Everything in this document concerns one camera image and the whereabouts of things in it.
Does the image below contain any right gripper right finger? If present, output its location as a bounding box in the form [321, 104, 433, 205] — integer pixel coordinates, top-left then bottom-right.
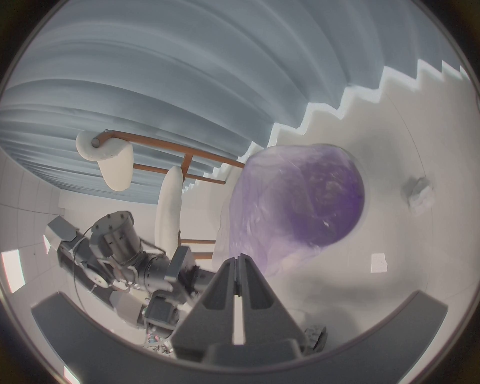
[238, 253, 308, 361]

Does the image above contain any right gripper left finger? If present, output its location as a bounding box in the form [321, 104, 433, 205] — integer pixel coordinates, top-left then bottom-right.
[170, 256, 239, 364]

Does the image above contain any purple plastic bag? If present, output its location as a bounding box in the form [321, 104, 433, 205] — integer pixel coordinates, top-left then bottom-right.
[219, 144, 366, 278]

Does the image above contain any white cushioned wooden chair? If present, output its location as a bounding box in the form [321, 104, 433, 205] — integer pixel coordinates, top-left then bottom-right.
[76, 129, 246, 261]

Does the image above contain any pale blue curtain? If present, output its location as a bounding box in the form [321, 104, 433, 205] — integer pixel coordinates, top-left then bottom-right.
[0, 0, 474, 206]

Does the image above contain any crumpled white paper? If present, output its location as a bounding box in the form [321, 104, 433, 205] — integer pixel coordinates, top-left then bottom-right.
[402, 177, 436, 215]

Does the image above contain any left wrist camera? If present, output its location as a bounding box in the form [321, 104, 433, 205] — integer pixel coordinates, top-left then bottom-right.
[144, 294, 181, 331]

